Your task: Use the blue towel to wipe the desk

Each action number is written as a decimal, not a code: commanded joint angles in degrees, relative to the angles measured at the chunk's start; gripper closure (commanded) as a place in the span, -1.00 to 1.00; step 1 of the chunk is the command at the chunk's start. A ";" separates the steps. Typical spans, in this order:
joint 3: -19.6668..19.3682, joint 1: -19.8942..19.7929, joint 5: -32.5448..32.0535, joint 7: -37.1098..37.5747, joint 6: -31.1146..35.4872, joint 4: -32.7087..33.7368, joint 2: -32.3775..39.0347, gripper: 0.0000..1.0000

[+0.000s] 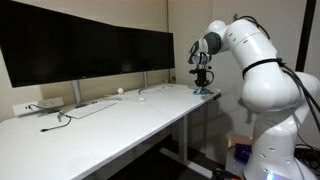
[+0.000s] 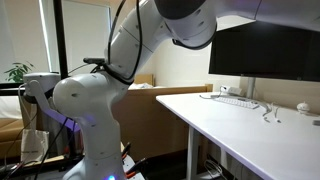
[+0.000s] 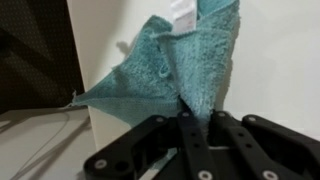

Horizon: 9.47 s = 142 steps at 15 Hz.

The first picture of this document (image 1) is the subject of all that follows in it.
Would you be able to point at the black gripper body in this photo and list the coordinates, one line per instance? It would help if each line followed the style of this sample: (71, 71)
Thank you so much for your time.
(202, 78)

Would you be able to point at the blue terry towel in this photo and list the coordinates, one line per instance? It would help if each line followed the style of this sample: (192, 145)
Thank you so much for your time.
(203, 92)

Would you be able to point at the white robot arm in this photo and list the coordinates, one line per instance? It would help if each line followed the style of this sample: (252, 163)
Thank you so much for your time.
(266, 83)

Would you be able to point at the white robot base platform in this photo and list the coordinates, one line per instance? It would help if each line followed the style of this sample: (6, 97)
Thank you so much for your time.
(233, 166)

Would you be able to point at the white desk leg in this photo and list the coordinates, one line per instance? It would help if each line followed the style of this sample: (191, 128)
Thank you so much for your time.
(182, 140)

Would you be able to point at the grey monitor stand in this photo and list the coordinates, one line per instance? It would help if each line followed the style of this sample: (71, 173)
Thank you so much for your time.
(76, 91)
(145, 78)

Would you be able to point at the small white mouse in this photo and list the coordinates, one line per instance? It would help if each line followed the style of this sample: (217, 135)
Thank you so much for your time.
(141, 98)

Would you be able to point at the cardboard box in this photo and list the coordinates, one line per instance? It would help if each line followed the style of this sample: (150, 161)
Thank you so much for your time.
(240, 139)

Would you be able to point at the blue electronic device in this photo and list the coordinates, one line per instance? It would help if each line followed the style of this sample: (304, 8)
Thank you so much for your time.
(242, 153)

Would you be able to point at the small white ball figure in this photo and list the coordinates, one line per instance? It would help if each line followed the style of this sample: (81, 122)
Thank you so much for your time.
(120, 90)

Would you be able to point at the black vertical pole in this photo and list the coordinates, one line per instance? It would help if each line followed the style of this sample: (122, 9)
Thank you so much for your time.
(306, 30)

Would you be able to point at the white keyboard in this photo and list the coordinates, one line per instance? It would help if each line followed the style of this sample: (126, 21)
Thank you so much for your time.
(86, 109)

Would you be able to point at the large black monitor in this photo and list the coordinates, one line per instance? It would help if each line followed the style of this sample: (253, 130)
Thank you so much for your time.
(50, 43)

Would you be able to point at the white power strip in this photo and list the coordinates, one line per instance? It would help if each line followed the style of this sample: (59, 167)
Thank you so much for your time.
(40, 105)

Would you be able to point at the small wall outlet plate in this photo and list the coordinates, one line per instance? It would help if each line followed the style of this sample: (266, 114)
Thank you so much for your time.
(173, 79)

